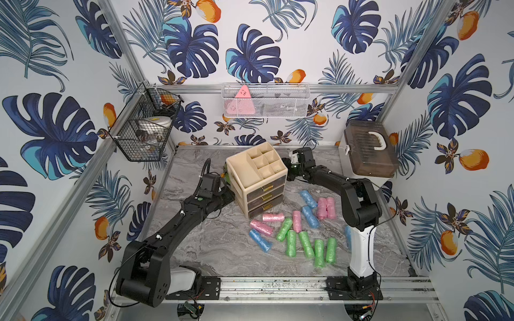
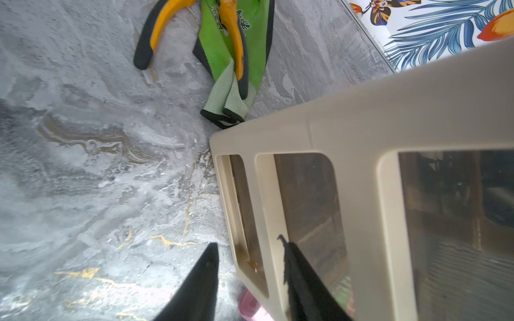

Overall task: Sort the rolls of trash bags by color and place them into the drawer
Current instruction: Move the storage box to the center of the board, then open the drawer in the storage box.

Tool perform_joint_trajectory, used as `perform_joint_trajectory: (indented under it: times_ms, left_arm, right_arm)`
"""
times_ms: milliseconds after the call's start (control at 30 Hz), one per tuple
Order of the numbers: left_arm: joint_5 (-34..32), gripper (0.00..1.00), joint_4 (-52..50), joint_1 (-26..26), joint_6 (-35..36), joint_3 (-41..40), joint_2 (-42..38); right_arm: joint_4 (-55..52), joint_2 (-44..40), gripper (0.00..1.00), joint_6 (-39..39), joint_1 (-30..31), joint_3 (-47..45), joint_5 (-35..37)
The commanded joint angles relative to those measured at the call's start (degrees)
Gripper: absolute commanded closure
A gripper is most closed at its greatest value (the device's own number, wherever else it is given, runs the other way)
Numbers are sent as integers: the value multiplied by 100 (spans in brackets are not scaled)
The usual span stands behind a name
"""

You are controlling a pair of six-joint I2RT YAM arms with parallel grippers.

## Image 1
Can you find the blue roll upper middle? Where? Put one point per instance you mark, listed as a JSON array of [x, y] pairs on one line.
[[308, 198]]

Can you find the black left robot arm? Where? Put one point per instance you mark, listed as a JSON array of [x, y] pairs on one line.
[[145, 275]]

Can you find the clear middle drawer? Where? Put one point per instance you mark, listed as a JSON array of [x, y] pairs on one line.
[[266, 197]]

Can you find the blue roll centre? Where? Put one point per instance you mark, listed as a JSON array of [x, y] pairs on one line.
[[310, 217]]

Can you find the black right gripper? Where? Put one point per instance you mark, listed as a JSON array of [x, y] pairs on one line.
[[286, 162]]

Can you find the blue roll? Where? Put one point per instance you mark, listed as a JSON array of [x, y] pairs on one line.
[[263, 244], [348, 235], [308, 198], [310, 217]]

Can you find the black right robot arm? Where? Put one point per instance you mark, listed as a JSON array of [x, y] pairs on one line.
[[361, 212]]

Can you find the blue roll right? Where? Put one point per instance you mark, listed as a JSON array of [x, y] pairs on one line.
[[348, 235]]

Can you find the white wire shelf basket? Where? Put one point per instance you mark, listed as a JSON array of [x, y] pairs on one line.
[[278, 101]]

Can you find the white bowl in basket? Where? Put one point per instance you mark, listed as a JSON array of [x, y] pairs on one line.
[[154, 124]]

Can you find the clear bottom drawer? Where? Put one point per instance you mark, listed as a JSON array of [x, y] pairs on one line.
[[265, 207]]

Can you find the brown lidded storage box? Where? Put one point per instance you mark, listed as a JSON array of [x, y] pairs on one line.
[[369, 149]]

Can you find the pink roll pair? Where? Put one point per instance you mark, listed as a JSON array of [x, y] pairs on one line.
[[322, 212]]

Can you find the pink triangle sponge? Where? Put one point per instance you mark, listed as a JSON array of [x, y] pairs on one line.
[[242, 104]]

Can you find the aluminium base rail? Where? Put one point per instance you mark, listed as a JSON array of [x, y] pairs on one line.
[[301, 290]]

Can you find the black wire basket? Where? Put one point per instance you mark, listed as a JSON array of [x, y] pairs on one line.
[[136, 145]]

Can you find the clear drawer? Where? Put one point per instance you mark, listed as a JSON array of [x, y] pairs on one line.
[[267, 188], [266, 197], [265, 207]]

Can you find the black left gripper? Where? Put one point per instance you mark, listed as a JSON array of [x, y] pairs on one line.
[[224, 188]]

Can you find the clear top drawer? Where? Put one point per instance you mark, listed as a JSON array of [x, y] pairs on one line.
[[267, 188]]

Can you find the blue roll front left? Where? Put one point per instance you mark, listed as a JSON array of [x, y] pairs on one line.
[[263, 244]]

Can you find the beige drawer organizer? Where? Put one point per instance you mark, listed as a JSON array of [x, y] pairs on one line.
[[253, 168]]

